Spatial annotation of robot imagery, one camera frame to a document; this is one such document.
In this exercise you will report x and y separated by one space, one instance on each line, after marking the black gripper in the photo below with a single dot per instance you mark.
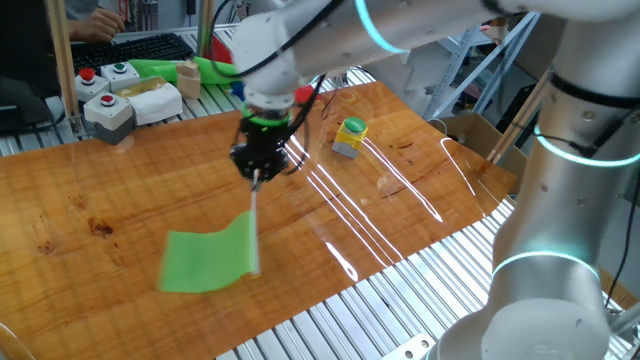
262 150

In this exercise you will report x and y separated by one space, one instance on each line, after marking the bare forearm at keyboard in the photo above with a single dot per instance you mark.
77 30

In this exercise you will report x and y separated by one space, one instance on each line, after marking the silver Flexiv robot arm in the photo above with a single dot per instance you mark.
545 310

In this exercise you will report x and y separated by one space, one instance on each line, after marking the blue cloth flag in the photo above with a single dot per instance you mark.
237 91

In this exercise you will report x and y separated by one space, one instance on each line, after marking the red cloth flag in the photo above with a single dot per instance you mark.
222 52

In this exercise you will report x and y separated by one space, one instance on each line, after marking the rolled green cloth flag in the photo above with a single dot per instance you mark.
160 67

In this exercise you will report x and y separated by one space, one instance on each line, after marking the bare hand at keyboard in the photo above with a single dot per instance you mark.
105 25

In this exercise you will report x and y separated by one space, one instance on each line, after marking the yellow box with green button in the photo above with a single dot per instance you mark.
350 142

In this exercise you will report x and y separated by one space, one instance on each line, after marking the glossy wood-pattern table mat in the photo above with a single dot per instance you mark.
350 225

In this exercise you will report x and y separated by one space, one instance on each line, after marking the small wooden block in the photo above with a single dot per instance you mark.
189 82

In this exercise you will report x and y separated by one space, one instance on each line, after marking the grey-white box with red button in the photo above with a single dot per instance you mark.
107 117

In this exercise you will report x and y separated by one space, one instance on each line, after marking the white box with green button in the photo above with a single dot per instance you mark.
122 77

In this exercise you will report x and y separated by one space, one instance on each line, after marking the black computer keyboard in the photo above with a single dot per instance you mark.
135 50

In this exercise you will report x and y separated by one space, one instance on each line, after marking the white box with red button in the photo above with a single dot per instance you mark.
90 87

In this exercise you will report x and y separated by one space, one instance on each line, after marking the white foam packing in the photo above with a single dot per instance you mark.
415 75

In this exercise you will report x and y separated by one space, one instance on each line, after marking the black monitor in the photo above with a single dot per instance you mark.
22 60

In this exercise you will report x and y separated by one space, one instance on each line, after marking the long wooden rod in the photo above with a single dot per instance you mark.
515 125

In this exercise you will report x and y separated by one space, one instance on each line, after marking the black case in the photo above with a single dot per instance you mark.
520 110

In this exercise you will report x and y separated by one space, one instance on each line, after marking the grey brown cabinet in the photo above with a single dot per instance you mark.
532 55

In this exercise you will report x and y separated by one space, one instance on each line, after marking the thin frame post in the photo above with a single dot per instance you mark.
205 30

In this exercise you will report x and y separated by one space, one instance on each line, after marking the wood-coloured frame post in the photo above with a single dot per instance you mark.
62 65

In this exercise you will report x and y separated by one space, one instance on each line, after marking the silver metal bracket plate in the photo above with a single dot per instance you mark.
407 350

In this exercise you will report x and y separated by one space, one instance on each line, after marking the grey metal shelf frame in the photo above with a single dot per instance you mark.
492 70

